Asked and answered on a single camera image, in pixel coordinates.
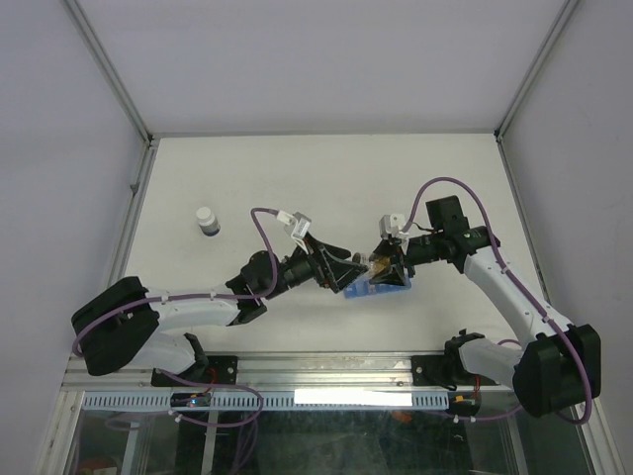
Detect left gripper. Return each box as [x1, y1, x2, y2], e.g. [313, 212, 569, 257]
[263, 233, 367, 301]

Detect clear bottle orange pills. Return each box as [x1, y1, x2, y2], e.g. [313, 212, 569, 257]
[360, 253, 391, 277]

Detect blue weekly pill organizer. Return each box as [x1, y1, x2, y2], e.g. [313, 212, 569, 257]
[342, 272, 411, 299]

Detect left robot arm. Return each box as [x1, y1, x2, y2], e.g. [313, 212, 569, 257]
[71, 236, 368, 385]

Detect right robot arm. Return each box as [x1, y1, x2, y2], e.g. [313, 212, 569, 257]
[370, 196, 601, 417]

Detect white capped pill bottle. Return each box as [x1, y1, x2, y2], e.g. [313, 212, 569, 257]
[196, 207, 221, 237]

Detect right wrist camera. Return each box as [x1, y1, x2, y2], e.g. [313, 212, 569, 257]
[379, 214, 409, 241]

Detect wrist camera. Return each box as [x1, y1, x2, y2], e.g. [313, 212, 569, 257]
[276, 211, 312, 252]
[379, 214, 409, 241]

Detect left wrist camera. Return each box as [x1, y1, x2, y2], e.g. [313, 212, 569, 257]
[276, 211, 312, 252]

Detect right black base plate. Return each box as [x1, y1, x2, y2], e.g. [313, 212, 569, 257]
[410, 354, 477, 391]

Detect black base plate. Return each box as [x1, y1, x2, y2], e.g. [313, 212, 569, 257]
[410, 354, 477, 391]
[150, 354, 238, 387]

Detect aluminium mounting rail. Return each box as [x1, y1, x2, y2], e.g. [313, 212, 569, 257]
[61, 349, 500, 395]

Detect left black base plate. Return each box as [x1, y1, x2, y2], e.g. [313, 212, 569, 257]
[150, 354, 238, 387]

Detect grey slotted cable duct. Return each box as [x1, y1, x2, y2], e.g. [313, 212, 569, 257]
[82, 389, 449, 412]

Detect right aluminium frame post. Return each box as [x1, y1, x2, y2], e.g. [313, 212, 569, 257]
[494, 0, 583, 143]

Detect aluminium frame post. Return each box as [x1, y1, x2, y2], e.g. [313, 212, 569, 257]
[494, 0, 583, 143]
[61, 0, 152, 145]

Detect left aluminium frame post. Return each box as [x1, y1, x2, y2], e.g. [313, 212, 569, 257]
[61, 0, 152, 145]

